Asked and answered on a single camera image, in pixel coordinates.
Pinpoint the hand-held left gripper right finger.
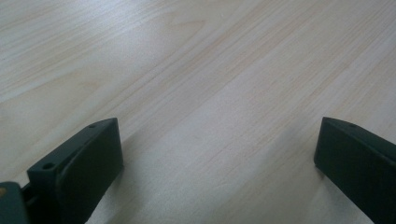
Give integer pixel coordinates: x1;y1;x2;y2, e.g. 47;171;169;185
313;116;396;224

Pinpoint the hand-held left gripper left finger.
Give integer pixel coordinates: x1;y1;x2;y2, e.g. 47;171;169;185
26;117;125;224

